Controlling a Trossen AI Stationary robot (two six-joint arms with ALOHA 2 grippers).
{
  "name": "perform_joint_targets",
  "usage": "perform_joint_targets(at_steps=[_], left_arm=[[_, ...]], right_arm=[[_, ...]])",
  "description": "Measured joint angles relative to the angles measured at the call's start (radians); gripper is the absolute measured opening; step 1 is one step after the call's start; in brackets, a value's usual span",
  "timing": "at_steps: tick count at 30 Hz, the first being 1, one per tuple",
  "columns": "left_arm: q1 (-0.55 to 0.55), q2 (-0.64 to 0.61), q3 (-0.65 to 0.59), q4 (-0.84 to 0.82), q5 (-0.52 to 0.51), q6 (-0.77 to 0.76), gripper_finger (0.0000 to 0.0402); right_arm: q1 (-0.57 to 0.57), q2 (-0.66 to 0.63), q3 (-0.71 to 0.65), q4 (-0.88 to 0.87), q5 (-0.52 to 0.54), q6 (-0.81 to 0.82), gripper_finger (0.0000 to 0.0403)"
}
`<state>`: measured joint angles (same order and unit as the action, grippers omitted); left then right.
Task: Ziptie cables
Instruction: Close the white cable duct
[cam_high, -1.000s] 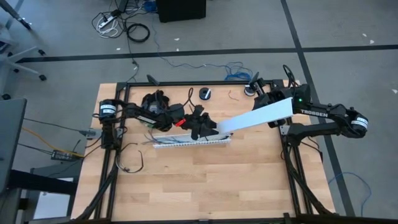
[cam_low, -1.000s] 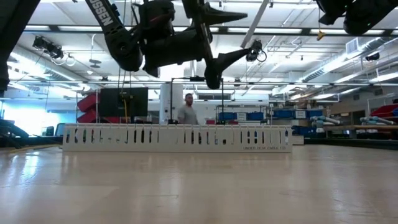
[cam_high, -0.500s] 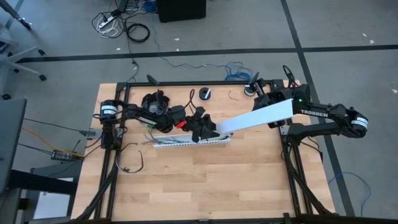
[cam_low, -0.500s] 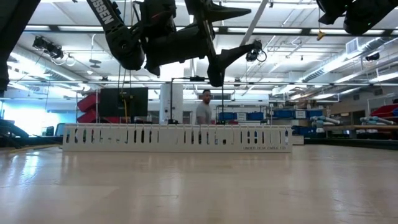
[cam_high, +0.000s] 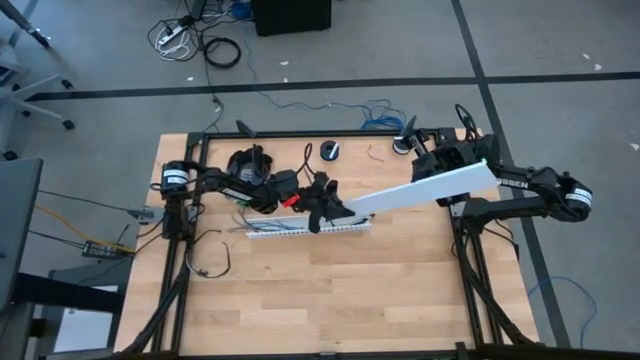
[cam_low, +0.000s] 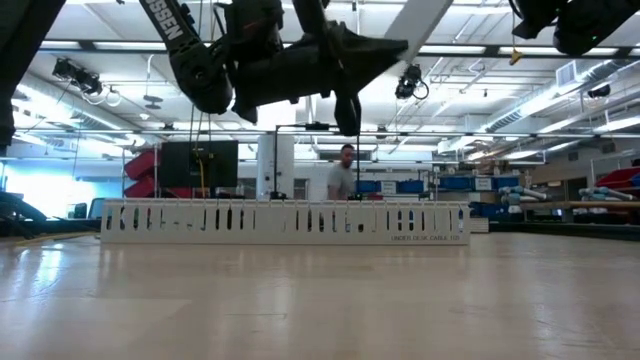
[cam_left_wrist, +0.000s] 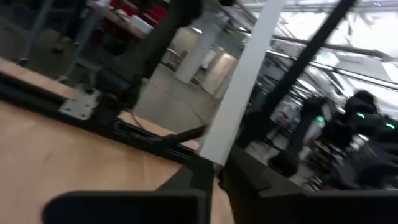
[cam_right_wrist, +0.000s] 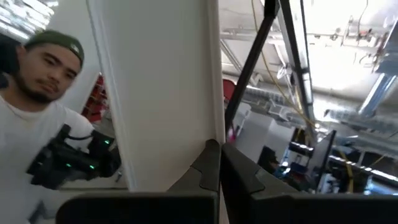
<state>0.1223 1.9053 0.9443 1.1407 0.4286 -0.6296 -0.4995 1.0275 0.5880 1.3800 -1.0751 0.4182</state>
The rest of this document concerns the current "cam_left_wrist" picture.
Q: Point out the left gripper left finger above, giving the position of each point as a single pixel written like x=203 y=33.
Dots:
x=124 y=208

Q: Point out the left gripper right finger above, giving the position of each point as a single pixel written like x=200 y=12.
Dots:
x=295 y=208

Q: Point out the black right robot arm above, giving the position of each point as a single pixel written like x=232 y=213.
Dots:
x=149 y=46

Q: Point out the white building column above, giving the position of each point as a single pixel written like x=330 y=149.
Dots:
x=196 y=56

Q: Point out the grey metal rack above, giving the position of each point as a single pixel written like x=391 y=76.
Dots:
x=82 y=34

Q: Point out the wooden workbench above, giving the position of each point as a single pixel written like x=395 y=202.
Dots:
x=115 y=15

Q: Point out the red plastic crate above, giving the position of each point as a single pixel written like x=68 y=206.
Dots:
x=157 y=12

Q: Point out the black aluminium table frame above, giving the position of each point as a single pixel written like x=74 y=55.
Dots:
x=31 y=90

